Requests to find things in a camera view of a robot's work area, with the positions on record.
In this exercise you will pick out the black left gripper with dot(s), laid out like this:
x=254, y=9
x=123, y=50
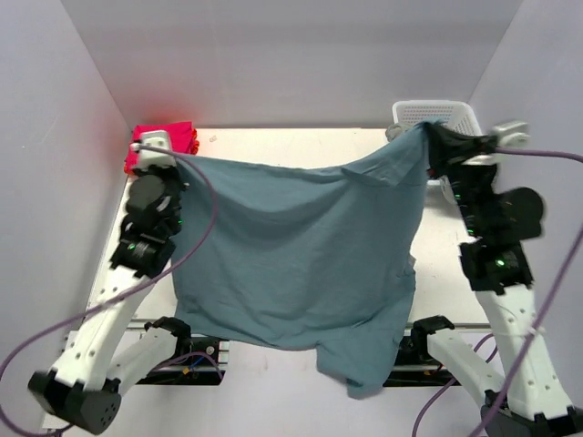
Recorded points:
x=160, y=169

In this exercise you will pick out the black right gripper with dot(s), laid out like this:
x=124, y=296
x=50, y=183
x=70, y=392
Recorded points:
x=444, y=144

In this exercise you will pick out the blue-grey t-shirt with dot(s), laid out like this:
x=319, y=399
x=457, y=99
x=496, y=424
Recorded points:
x=300, y=259

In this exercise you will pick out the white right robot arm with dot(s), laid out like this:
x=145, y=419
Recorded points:
x=526, y=398

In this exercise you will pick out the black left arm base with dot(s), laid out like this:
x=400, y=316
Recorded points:
x=202, y=362

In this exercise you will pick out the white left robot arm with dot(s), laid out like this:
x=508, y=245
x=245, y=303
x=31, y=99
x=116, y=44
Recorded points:
x=84, y=387

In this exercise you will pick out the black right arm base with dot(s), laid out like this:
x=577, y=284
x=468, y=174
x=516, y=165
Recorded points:
x=410, y=371

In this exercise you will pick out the folded magenta t-shirt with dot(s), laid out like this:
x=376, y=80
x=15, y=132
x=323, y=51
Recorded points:
x=179, y=133

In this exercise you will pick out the white plastic basket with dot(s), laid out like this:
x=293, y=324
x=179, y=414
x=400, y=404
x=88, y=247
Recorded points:
x=455, y=115

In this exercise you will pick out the crumpled grey t-shirt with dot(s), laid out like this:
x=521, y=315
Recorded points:
x=396, y=130

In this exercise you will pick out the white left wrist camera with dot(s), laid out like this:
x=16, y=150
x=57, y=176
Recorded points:
x=153, y=148

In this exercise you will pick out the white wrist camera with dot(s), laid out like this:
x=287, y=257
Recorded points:
x=513, y=133
x=153, y=148

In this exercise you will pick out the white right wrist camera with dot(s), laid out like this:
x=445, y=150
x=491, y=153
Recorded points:
x=513, y=133

